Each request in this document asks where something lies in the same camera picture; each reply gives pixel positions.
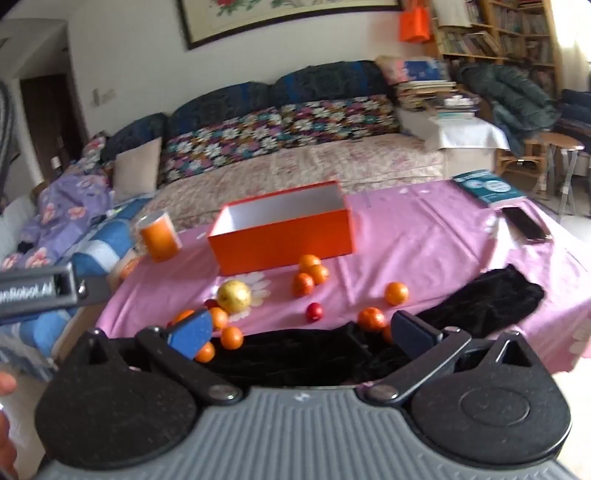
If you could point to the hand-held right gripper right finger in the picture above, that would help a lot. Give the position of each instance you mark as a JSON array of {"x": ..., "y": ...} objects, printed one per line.
[{"x": 408, "y": 332}]

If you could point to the purple floral blanket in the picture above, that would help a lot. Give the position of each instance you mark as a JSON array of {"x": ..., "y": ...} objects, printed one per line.
[{"x": 69, "y": 207}]

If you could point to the dark green jacket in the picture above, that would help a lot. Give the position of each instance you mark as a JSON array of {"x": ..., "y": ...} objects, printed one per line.
[{"x": 512, "y": 97}]

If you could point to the dark wooden door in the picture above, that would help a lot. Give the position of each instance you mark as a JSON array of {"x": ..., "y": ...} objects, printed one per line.
[{"x": 46, "y": 120}]

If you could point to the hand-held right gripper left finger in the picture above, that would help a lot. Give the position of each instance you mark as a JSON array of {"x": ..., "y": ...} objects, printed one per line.
[{"x": 191, "y": 334}]

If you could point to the sofa with beige floral cover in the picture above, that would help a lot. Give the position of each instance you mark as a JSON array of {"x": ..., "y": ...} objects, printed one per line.
[{"x": 300, "y": 166}]

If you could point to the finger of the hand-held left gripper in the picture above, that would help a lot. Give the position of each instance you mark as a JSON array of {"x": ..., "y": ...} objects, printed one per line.
[{"x": 92, "y": 290}]

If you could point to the orange mug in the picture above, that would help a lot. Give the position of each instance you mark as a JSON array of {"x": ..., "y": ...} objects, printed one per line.
[{"x": 159, "y": 240}]

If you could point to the framed flower painting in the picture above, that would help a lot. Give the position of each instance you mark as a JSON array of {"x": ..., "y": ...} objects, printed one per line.
[{"x": 277, "y": 14}]

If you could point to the floral patterned cushion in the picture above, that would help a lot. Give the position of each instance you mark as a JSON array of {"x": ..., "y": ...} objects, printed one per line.
[
  {"x": 221, "y": 147},
  {"x": 337, "y": 120}
]

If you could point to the beige pillow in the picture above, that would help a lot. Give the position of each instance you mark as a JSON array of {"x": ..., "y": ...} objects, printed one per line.
[{"x": 136, "y": 170}]

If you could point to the dark blue back cushion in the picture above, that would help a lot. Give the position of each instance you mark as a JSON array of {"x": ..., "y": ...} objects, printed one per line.
[
  {"x": 138, "y": 131},
  {"x": 323, "y": 81},
  {"x": 217, "y": 104}
]

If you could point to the orange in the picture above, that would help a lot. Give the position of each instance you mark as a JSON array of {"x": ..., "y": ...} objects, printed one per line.
[
  {"x": 371, "y": 319},
  {"x": 219, "y": 318},
  {"x": 397, "y": 293},
  {"x": 206, "y": 353},
  {"x": 320, "y": 275},
  {"x": 303, "y": 285},
  {"x": 181, "y": 316},
  {"x": 231, "y": 338},
  {"x": 386, "y": 334},
  {"x": 309, "y": 261}
]

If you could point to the orange cardboard box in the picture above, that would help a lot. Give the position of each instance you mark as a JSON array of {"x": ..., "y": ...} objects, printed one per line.
[{"x": 277, "y": 244}]

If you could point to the red cherry tomato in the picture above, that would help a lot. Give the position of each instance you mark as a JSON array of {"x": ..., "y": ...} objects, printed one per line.
[
  {"x": 315, "y": 312},
  {"x": 210, "y": 303}
]

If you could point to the wooden chair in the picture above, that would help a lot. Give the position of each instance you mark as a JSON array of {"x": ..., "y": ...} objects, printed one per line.
[{"x": 526, "y": 164}]

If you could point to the wooden bookshelf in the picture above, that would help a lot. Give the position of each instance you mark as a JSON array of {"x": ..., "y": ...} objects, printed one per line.
[{"x": 508, "y": 27}]

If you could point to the pink flower print tablecloth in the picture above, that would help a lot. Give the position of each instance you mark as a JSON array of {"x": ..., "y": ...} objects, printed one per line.
[{"x": 415, "y": 240}]

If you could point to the yellow apple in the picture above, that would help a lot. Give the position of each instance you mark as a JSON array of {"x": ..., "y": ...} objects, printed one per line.
[{"x": 234, "y": 296}]

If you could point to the wooden stool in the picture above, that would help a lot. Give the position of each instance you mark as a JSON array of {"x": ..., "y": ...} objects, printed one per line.
[{"x": 565, "y": 144}]

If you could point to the stack of books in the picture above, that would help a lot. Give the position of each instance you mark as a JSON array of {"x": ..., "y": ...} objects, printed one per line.
[{"x": 425, "y": 94}]

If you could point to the orange bag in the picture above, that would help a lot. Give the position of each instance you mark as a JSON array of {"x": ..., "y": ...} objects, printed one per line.
[{"x": 415, "y": 25}]

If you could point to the white cloth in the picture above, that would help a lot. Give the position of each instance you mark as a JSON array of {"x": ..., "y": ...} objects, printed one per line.
[{"x": 461, "y": 134}]

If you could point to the blue and white blanket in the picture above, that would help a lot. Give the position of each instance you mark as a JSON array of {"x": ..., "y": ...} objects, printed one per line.
[{"x": 106, "y": 240}]

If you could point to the white light switch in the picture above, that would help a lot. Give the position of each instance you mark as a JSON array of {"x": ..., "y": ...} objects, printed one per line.
[{"x": 104, "y": 97}]

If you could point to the black smartphone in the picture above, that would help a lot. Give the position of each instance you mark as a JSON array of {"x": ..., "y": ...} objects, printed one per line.
[{"x": 526, "y": 224}]

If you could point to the pink pillow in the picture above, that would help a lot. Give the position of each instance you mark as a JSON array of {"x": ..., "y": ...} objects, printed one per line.
[{"x": 388, "y": 69}]

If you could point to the person's left hand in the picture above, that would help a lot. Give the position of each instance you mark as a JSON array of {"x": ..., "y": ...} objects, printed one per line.
[{"x": 3, "y": 438}]

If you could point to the teal book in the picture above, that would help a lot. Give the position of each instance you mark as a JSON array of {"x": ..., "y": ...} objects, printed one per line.
[{"x": 489, "y": 187}]

